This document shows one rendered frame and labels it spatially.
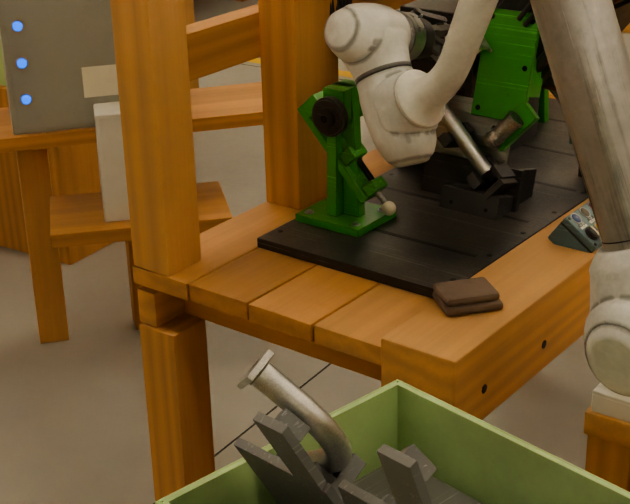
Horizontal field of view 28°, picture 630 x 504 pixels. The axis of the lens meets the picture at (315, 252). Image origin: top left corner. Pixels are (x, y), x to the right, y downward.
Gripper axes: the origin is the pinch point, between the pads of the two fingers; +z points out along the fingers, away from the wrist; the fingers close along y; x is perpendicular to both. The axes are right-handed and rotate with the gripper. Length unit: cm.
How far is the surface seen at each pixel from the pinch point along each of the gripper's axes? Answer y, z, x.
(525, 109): -16.9, 4.1, -2.1
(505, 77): -9.2, 4.4, -1.8
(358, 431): -63, -76, 8
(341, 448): -67, -103, -8
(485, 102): -10.8, 4.3, 4.4
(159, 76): 8, -58, 26
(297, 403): -61, -108, -9
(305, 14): 17.8, -19.2, 16.8
